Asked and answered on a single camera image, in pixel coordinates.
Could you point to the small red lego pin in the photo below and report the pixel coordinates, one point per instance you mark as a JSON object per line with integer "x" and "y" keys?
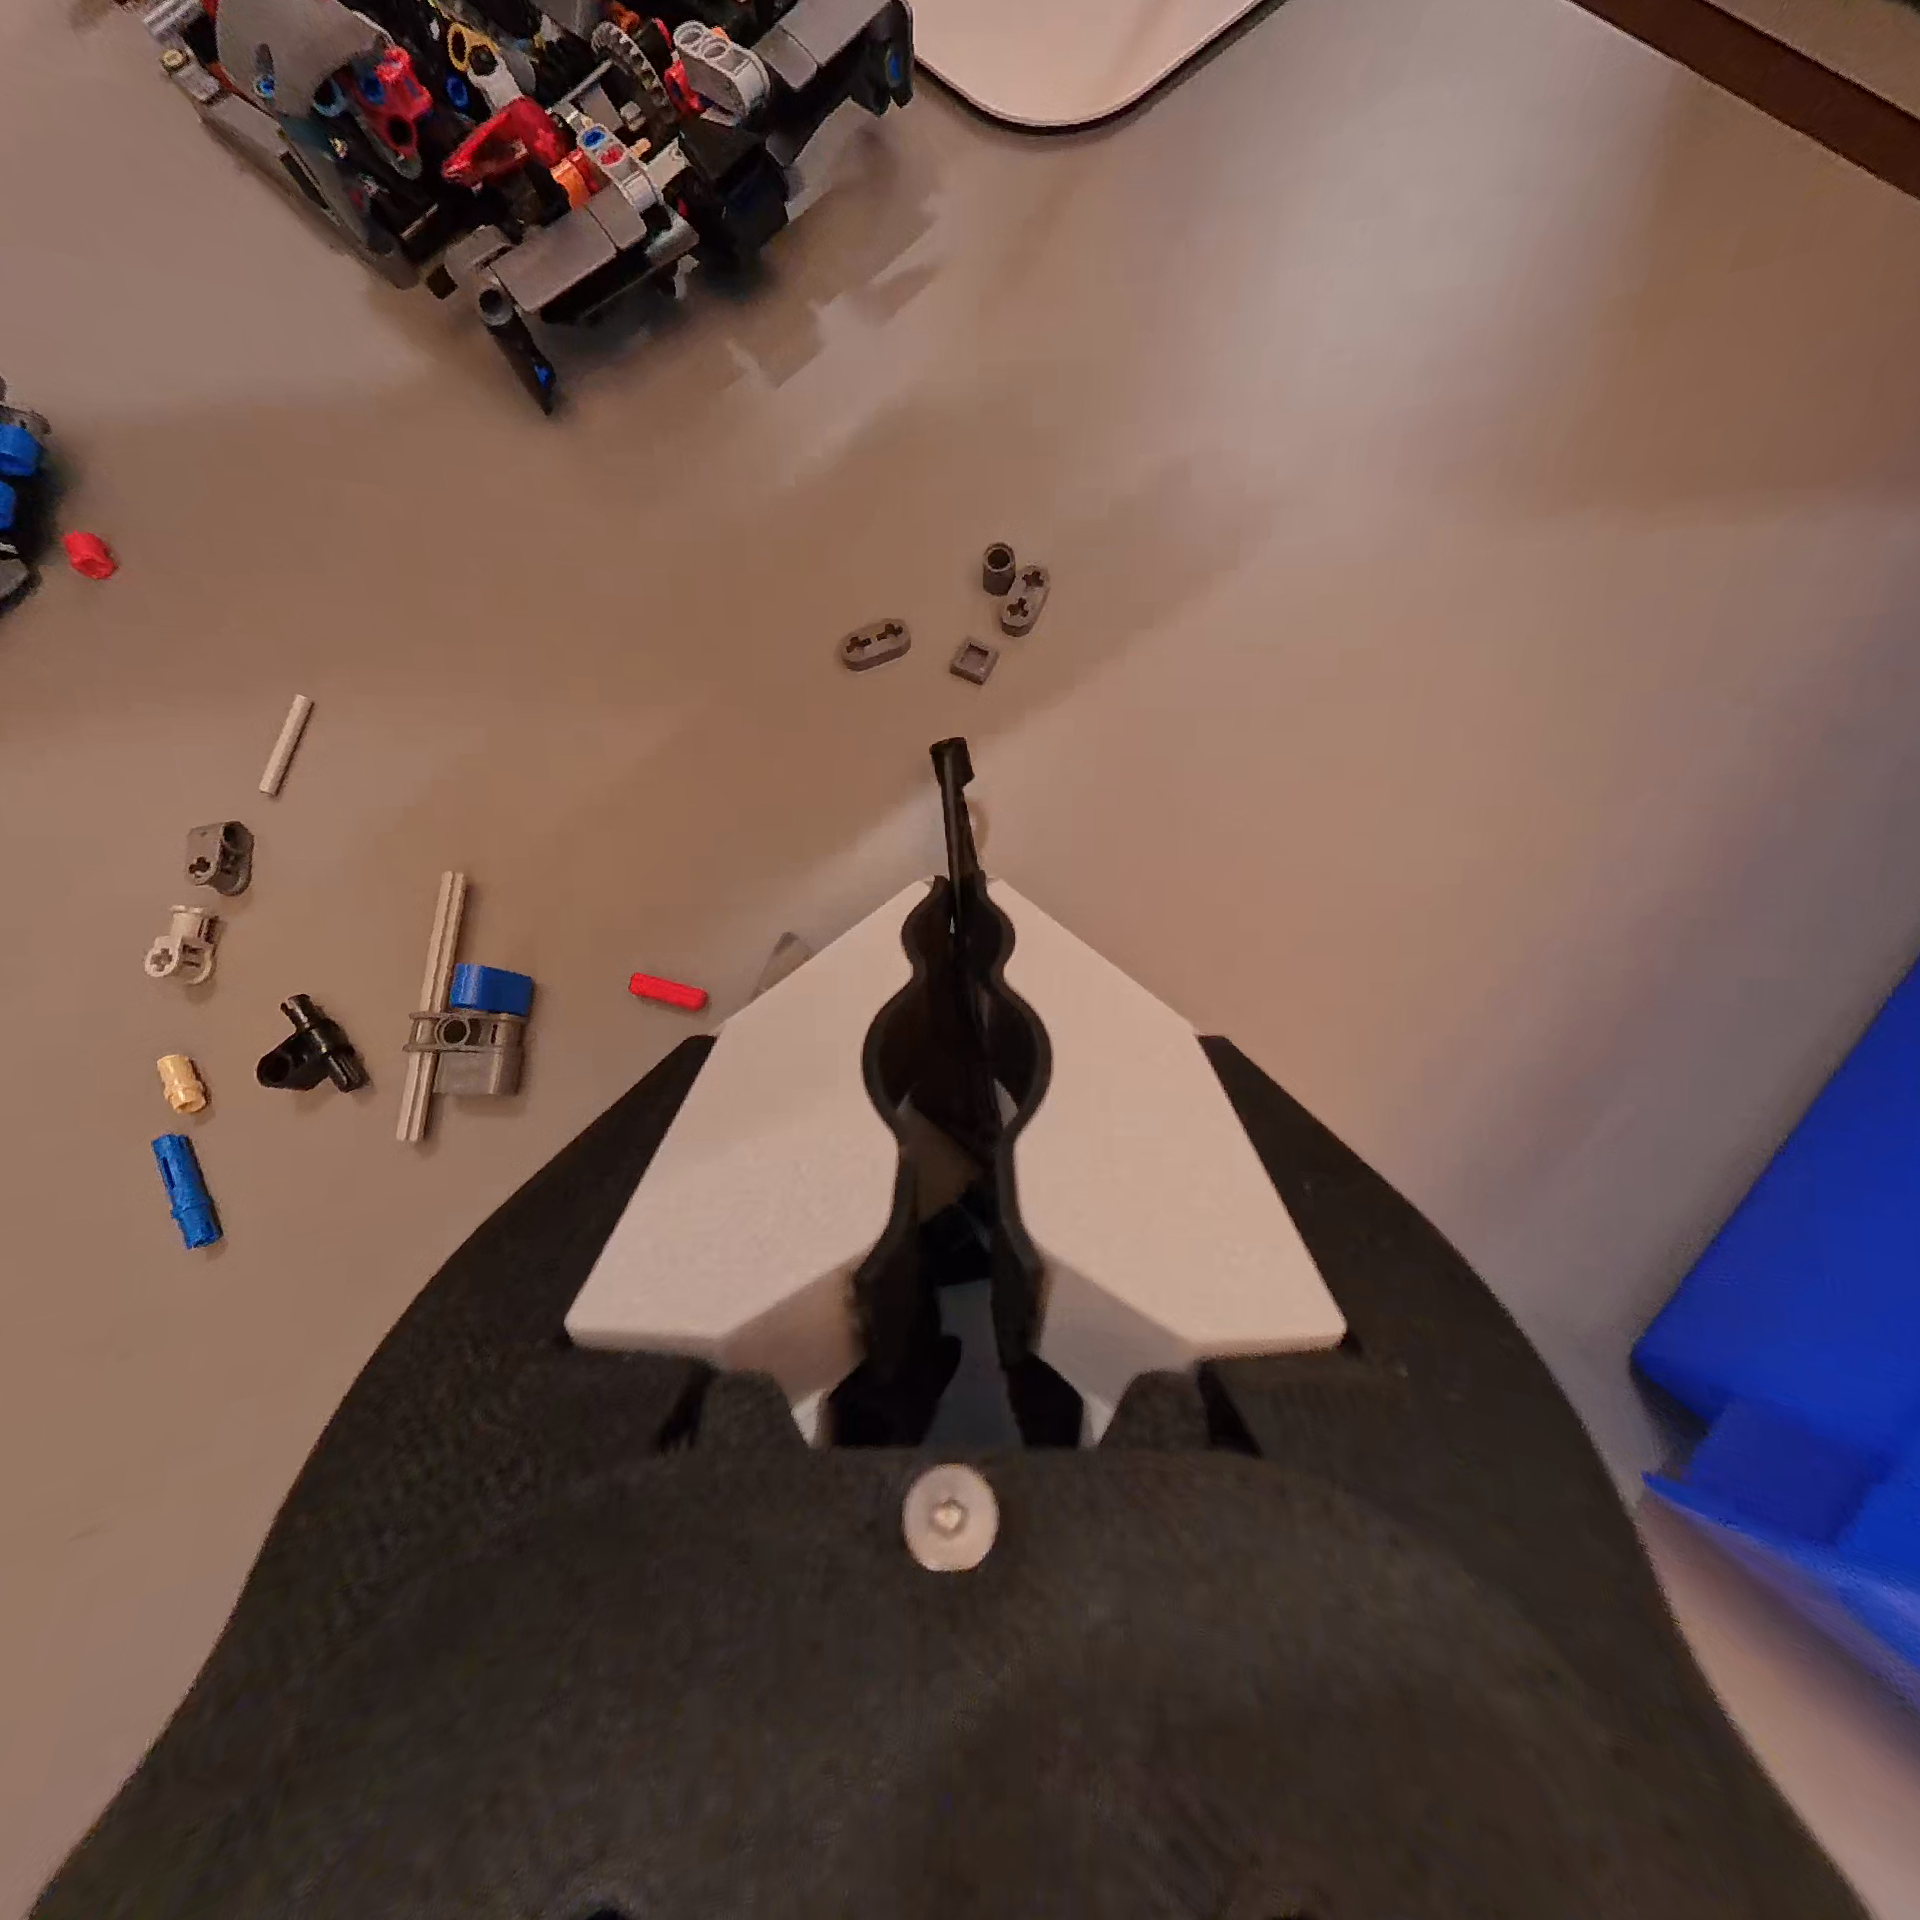
{"x": 669, "y": 990}
{"x": 87, "y": 557}

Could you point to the small lego gearbox assembly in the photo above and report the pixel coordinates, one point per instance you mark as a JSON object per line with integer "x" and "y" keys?
{"x": 15, "y": 495}

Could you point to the tiny dark grey square piece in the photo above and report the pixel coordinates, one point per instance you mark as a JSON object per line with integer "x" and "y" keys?
{"x": 975, "y": 662}

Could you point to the small light grey lego connector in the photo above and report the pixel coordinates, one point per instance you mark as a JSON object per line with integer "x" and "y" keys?
{"x": 183, "y": 944}

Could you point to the dark grey angled lego connector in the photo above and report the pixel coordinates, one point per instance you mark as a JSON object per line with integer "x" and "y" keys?
{"x": 1019, "y": 589}

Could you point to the dark grey two-hole lego piece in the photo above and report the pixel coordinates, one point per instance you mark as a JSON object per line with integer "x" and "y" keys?
{"x": 875, "y": 643}

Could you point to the large lego car chassis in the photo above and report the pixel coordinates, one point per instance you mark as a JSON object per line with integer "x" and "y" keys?
{"x": 525, "y": 135}

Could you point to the small dark grey lego connector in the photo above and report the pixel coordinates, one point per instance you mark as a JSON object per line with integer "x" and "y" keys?
{"x": 221, "y": 858}

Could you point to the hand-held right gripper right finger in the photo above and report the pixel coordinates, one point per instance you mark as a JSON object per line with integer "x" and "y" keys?
{"x": 1184, "y": 1184}

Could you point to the short light grey lego axle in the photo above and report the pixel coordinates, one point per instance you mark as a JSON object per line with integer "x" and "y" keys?
{"x": 284, "y": 744}

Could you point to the tan lego pin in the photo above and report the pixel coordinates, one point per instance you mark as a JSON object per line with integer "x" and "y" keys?
{"x": 183, "y": 1084}

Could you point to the light grey axle blue connector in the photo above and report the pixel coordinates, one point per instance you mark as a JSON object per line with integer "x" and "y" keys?
{"x": 466, "y": 1028}

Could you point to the blue lego pin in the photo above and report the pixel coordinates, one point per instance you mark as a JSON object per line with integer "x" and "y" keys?
{"x": 188, "y": 1194}

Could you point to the black lego pin connector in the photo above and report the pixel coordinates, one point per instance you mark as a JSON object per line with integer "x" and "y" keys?
{"x": 307, "y": 1045}

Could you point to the blue plastic bin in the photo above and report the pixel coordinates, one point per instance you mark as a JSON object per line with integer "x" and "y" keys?
{"x": 1799, "y": 1277}

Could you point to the white book stand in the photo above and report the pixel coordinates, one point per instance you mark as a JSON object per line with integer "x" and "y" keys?
{"x": 1079, "y": 54}

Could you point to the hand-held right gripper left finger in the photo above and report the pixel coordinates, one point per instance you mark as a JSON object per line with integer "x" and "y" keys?
{"x": 750, "y": 1184}

